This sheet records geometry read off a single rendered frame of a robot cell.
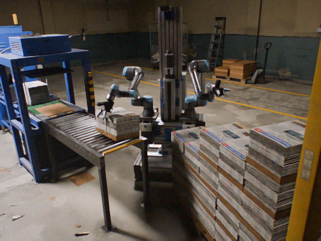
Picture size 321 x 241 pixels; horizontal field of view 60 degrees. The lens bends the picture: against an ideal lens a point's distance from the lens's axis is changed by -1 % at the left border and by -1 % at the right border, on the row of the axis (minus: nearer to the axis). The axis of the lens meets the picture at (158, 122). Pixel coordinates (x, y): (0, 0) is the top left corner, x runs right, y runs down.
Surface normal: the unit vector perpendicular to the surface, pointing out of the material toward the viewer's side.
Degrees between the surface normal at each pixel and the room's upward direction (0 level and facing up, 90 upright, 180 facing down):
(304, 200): 90
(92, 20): 90
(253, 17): 90
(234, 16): 90
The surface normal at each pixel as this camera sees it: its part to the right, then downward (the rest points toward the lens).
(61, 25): 0.68, 0.25
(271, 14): -0.74, 0.26
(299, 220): -0.93, 0.15
